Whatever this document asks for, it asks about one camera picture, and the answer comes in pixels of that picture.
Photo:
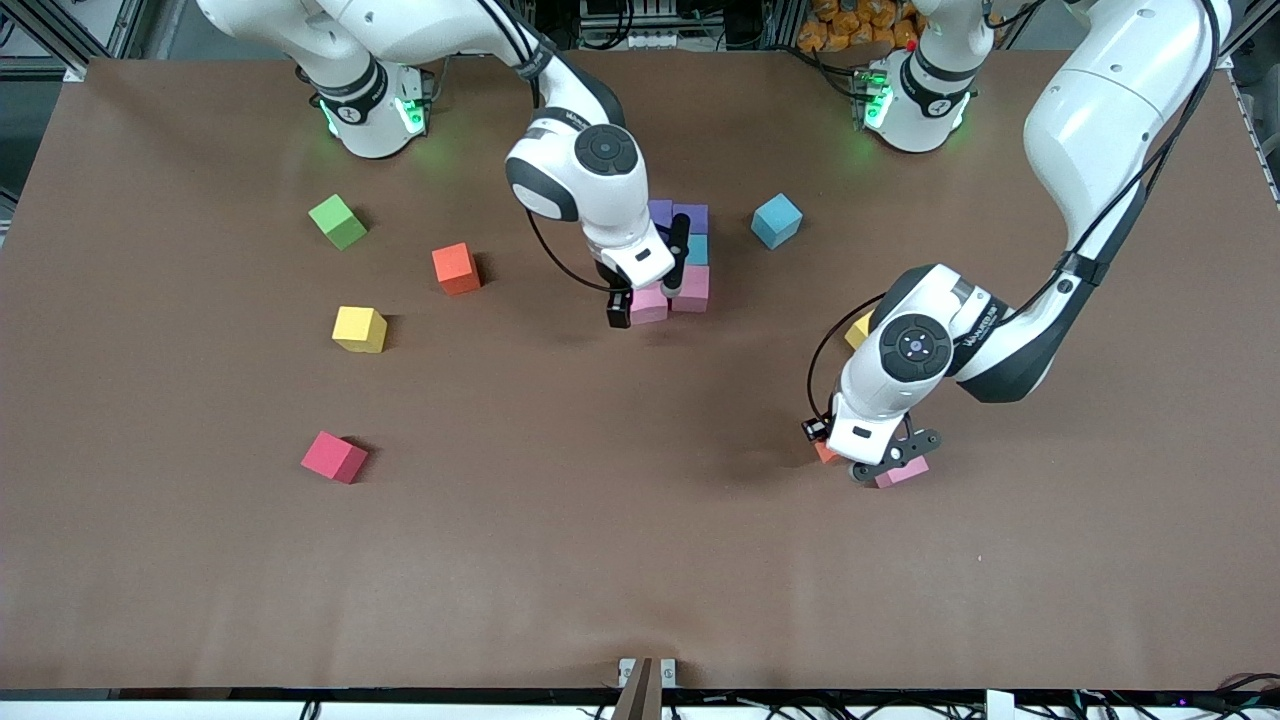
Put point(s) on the metal side rail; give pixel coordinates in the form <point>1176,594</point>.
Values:
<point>1258,140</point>

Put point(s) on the purple foam cube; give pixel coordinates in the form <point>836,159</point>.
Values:
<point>692,218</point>
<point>660,212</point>

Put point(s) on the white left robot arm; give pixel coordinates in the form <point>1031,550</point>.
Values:
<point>1100,130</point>

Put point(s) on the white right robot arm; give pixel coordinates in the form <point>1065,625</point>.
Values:
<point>600,190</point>

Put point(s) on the green foam cube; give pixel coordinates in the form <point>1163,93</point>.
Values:
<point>338,222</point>

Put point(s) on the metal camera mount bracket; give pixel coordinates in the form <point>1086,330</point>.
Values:
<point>627,670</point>

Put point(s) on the bag of orange items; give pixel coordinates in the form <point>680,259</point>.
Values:
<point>850,25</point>

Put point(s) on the pink foam cube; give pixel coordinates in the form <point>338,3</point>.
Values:
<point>905,473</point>
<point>650,305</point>
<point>695,290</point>

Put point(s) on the blue foam cube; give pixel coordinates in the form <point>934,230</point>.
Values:
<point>699,250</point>
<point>777,220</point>

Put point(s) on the white power strip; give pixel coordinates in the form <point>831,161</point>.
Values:
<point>660,42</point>

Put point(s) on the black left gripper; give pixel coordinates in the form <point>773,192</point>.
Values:
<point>815,429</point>

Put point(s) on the aluminium frame profile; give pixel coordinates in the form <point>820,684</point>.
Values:
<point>1240,40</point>
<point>60,45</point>

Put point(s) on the orange foam cube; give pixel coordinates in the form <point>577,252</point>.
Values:
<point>455,268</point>
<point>824,452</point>

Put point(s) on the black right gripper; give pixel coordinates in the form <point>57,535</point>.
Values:
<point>614,280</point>

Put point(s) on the yellow foam cube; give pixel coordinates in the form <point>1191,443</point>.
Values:
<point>858,330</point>
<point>358,328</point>

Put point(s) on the red foam cube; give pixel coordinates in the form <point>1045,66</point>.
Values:
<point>330,455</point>

